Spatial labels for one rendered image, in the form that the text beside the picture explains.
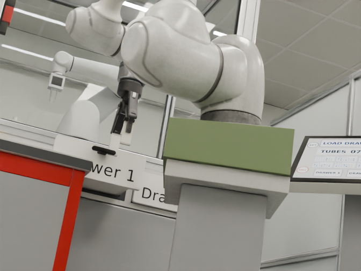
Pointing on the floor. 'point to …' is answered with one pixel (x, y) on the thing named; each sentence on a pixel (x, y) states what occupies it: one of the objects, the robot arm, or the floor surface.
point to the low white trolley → (37, 205)
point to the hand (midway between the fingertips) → (118, 146)
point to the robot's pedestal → (219, 215)
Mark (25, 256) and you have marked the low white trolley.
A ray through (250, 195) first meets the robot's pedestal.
